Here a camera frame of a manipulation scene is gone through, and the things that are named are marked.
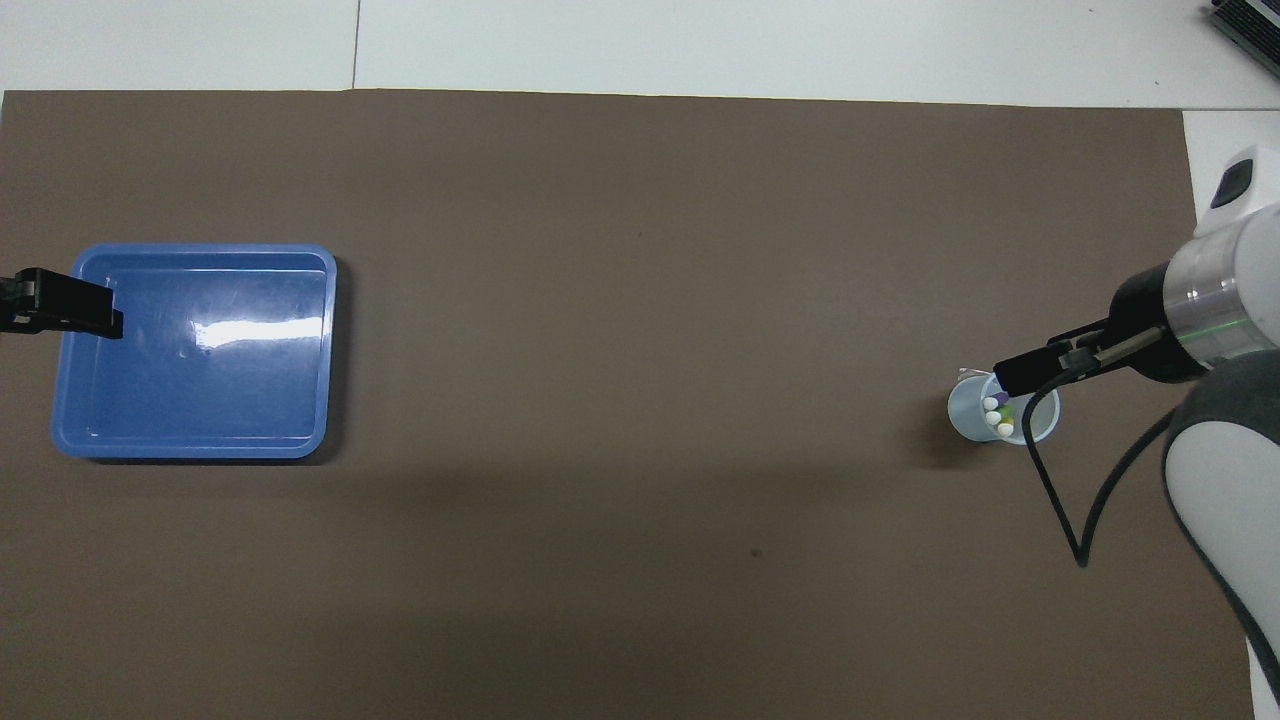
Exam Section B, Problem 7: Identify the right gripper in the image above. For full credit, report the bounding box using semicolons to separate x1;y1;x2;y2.
1050;262;1213;385

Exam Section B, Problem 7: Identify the light blue cup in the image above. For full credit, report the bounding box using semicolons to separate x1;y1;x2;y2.
947;369;1062;447

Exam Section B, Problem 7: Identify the dark grey device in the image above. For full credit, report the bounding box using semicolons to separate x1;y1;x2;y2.
1204;0;1280;63

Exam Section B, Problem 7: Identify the blue plastic tray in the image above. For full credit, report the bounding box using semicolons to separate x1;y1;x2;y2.
50;243;338;462

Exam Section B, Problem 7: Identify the black cable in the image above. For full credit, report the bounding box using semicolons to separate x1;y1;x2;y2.
1021;345;1177;570

